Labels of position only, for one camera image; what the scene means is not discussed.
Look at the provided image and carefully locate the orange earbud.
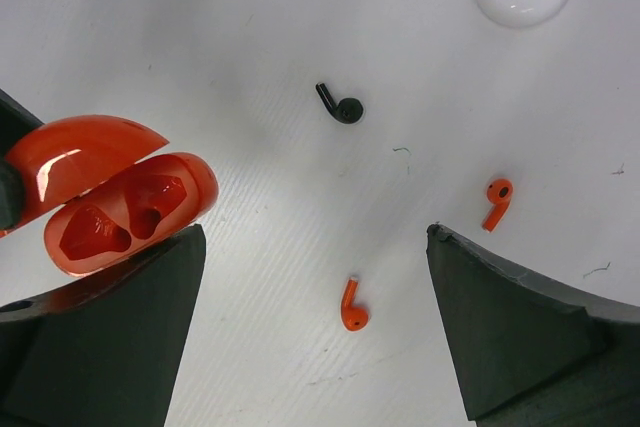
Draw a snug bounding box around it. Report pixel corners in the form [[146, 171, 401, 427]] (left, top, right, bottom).
[[482, 178, 513, 232], [340, 276, 369, 332]]

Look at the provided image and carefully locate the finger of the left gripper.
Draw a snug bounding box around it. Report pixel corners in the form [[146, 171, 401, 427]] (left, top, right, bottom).
[[0, 90, 43, 230]]

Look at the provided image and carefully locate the orange charging case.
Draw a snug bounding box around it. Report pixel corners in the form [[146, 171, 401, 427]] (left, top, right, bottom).
[[6, 115, 219, 277]]

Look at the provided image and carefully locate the black earbud near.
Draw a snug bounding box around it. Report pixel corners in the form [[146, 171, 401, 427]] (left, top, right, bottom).
[[315, 83, 364, 125]]

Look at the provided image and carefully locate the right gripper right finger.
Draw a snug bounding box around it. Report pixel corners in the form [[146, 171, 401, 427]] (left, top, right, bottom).
[[426, 224, 639, 426]]

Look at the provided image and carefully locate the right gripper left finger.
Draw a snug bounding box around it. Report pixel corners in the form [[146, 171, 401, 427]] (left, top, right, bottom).
[[1, 224, 206, 426]]

